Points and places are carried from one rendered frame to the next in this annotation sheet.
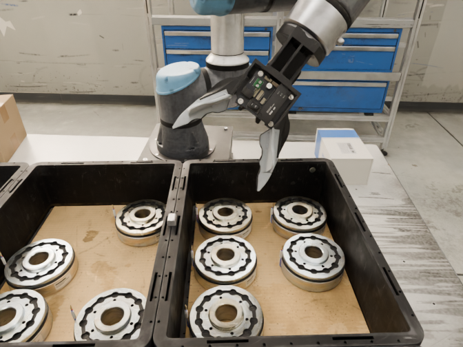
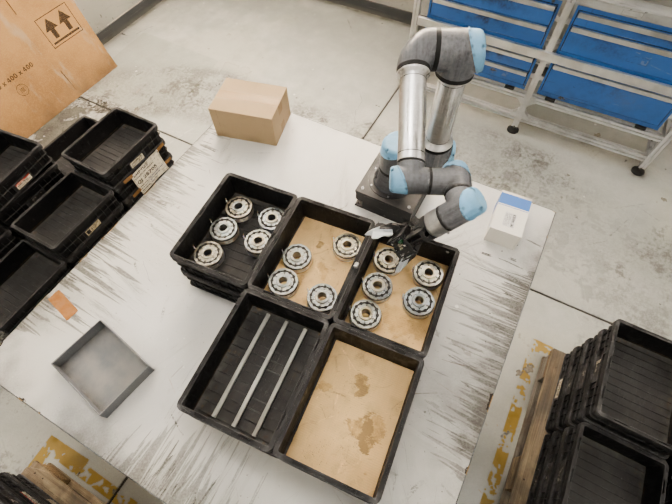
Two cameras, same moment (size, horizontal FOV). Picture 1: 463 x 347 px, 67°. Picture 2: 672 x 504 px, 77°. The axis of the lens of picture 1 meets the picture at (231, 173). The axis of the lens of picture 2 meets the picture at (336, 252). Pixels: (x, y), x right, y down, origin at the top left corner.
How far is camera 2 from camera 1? 0.89 m
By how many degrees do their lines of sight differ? 32
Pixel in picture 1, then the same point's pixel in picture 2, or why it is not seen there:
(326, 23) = (437, 230)
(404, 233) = (506, 296)
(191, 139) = not seen: hidden behind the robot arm
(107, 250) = (326, 257)
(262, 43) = (542, 16)
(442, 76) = not seen: outside the picture
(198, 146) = not seen: hidden behind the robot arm
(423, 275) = (493, 325)
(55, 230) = (304, 235)
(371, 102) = (649, 116)
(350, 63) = (642, 66)
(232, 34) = (440, 133)
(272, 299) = (390, 312)
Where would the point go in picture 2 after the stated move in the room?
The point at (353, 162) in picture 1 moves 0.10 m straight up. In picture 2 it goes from (506, 234) to (515, 219)
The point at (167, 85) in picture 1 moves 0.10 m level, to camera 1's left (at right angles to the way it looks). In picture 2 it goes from (386, 154) to (361, 146)
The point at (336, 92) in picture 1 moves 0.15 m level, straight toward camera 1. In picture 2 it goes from (610, 93) to (599, 106)
